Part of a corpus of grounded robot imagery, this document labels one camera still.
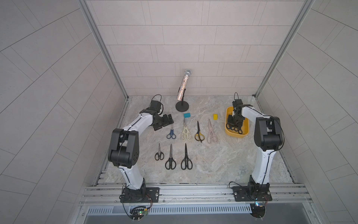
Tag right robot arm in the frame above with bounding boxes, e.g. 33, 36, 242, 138
226, 99, 284, 194

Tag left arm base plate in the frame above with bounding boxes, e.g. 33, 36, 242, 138
120, 187, 160, 203

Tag circuit board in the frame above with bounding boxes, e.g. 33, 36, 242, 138
130, 206, 149, 220
250, 203, 266, 219

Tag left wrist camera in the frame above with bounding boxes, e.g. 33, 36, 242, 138
149, 100, 164, 115

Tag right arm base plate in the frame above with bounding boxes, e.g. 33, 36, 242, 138
231, 186, 272, 202

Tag glitter microphone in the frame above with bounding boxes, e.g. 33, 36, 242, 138
177, 69, 192, 101

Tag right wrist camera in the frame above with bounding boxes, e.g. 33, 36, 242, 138
232, 99, 243, 109

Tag all black pointed scissors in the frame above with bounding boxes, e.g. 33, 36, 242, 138
181, 144, 193, 170

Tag right circuit board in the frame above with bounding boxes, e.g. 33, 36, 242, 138
250, 203, 266, 219

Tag pink kitchen scissors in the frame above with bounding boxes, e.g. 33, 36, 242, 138
207, 119, 218, 144

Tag yellow storage box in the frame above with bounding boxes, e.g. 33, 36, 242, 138
225, 106, 249, 138

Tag black yellow scissors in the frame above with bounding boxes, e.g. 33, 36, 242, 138
194, 121, 205, 142

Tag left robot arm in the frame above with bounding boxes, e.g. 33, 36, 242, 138
108, 108, 174, 193

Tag beige kitchen scissors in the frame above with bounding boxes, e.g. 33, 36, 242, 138
180, 119, 193, 141

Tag small black scissors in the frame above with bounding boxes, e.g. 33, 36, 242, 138
155, 143, 165, 161

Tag black microphone stand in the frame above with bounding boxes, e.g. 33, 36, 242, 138
175, 87, 189, 112

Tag aluminium rail frame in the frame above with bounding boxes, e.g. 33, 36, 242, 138
79, 183, 313, 206

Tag dark blue handled scissors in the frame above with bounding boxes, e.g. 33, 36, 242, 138
226, 123, 243, 134

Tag large black steel scissors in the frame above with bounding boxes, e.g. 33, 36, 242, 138
165, 144, 177, 170

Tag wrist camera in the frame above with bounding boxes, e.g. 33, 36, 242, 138
232, 99, 243, 109
149, 100, 164, 115

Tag left circuit board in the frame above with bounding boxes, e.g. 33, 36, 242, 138
130, 206, 149, 220

